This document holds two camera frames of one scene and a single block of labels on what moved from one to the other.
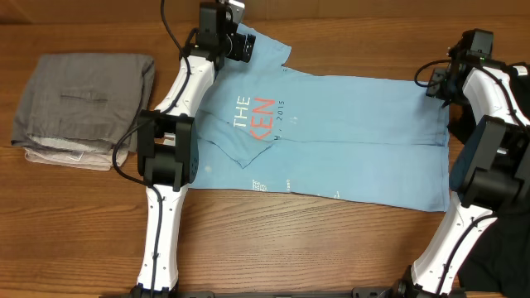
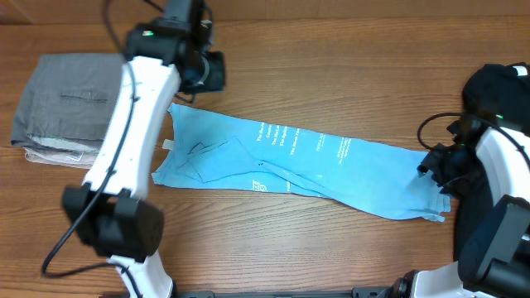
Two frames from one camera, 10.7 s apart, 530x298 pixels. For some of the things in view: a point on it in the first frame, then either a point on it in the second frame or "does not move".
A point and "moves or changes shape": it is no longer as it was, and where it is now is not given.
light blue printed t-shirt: [266, 126] moves or changes shape
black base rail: [415, 291] does not move
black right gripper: [433, 90] → [456, 189]
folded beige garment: [101, 161] does not move
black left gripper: [237, 51] → [214, 80]
